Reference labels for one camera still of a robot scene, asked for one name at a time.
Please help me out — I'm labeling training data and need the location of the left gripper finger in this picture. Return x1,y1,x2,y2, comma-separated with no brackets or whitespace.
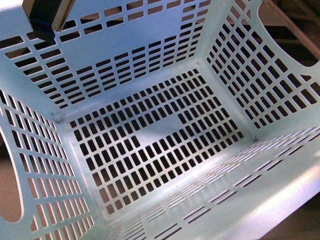
22,0,75,42

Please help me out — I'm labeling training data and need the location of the light blue plastic basket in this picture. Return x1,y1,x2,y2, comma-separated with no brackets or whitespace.
0,0,320,240

